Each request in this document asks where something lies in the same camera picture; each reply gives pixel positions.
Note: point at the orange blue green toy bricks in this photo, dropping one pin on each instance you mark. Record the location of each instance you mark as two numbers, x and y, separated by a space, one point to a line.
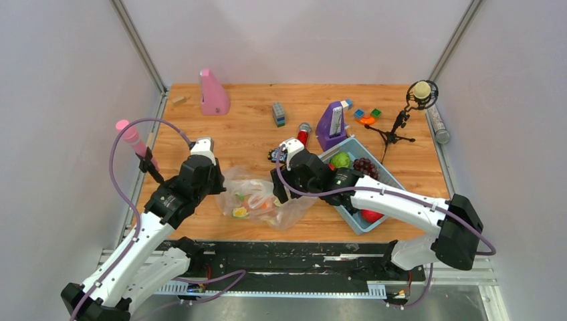
367 118

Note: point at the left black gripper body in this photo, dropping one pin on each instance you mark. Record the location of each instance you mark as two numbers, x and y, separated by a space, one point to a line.
214 185

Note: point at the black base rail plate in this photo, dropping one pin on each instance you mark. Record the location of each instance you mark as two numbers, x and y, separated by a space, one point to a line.
295 267

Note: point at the black owl toy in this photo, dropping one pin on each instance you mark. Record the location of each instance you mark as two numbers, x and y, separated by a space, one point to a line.
275 155

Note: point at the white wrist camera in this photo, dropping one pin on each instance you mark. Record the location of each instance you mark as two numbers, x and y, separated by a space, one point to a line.
204 147
291 147

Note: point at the pink microphone on stand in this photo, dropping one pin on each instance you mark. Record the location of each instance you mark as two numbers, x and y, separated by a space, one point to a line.
147 163

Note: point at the black tripod microphone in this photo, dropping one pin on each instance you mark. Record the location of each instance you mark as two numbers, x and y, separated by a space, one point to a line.
420 96

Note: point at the grey stacked toy bricks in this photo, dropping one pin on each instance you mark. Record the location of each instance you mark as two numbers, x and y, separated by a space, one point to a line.
278 114

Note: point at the red apple front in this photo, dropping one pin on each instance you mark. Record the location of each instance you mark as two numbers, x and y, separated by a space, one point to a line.
370 216

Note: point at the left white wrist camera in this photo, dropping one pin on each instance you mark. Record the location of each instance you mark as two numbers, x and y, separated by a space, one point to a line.
204 147

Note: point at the purple metronome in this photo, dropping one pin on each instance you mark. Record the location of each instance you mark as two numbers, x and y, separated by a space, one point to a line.
330 129

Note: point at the pink metronome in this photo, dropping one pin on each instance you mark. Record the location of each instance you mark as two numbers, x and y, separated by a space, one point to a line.
214 98

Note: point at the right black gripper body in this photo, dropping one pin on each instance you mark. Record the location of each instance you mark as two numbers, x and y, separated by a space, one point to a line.
289 178

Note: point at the clear plastic fruit bag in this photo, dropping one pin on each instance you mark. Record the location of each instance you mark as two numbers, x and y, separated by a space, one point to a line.
245 193

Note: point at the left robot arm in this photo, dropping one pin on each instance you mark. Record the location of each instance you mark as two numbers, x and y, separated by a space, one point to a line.
121 284

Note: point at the glitter clear tube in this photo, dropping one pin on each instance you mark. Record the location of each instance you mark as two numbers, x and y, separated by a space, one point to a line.
441 134

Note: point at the dark purple grape bunch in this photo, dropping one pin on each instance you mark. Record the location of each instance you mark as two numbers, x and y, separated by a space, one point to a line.
366 167

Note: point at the small wooden block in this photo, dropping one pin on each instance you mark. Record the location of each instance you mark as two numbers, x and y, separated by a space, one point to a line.
179 100

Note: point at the red glitter microphone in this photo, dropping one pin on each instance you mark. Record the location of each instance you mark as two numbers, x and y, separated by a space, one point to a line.
304 130

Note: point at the green guava back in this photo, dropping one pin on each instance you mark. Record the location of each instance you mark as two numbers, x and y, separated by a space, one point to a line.
341 160

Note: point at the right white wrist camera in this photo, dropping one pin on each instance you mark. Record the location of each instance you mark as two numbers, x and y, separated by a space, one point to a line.
291 147

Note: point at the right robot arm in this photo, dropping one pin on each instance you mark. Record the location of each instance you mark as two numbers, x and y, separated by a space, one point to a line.
453 229

